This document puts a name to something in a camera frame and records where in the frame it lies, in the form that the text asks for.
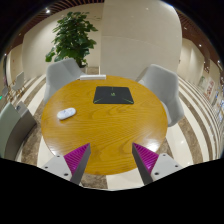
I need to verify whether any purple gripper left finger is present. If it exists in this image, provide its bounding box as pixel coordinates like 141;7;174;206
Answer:
42;144;91;185

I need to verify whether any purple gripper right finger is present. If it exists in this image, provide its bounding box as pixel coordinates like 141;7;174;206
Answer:
132;143;182;185

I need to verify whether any white computer mouse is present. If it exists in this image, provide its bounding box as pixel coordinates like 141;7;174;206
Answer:
57;108;76;120

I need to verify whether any black mouse pad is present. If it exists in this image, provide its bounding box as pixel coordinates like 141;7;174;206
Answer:
93;86;134;104

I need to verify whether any round wooden table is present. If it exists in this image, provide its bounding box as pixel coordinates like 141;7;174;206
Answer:
41;76;168;175

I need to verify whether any grey chair back right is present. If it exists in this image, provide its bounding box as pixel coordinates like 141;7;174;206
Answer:
139;64;184;127

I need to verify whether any grey chair back left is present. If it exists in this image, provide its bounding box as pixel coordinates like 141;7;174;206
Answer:
44;58;84;103

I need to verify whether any white chair behind table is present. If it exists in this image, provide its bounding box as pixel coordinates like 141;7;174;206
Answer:
79;75;106;80

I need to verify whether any grey chair left background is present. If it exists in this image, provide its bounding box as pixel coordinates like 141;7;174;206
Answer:
12;72;24;94

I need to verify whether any green potted plant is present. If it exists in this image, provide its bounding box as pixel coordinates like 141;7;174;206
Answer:
45;12;98;68

